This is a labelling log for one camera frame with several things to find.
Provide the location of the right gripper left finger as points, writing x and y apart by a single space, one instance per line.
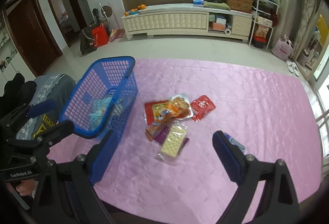
100 156

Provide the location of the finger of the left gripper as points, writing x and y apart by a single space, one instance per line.
57 133
41 108

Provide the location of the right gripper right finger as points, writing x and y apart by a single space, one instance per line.
230 155

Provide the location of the cracker pack clear wrapper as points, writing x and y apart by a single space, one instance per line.
170 151

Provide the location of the orange snack bag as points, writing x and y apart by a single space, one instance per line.
177 108

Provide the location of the red silver snack pack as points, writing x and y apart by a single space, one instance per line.
152 108

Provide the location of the person's left hand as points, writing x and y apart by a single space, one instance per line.
26 188

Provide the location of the blue Doublemint gum box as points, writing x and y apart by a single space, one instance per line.
235 142

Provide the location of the black cushion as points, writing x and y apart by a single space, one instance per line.
16 93

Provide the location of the grey queen cushion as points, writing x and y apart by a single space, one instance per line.
52 93

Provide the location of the light blue snack pack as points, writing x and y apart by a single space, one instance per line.
99 109

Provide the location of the blue plastic basket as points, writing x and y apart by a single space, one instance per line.
111 76

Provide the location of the pink quilted tablecloth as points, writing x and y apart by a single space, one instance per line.
267 112

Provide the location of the small red snack pouch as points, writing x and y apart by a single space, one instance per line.
201 106

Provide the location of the purple snack packet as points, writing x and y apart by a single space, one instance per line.
175 133

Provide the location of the black bag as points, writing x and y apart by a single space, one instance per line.
87 41

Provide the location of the dark wooden door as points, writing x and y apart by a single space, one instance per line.
31 34

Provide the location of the red bag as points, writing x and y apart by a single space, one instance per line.
100 36

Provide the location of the white slippers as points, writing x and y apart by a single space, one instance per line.
292 67

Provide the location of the pink tote bag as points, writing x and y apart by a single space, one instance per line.
283 49

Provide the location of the oranges on cabinet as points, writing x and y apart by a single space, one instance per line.
136 9

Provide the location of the white TV cabinet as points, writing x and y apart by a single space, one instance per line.
188 19

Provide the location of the white metal shelf rack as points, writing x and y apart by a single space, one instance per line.
264 20

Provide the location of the green folded towel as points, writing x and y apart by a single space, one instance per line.
222 6

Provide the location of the cardboard box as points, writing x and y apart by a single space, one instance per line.
240 5

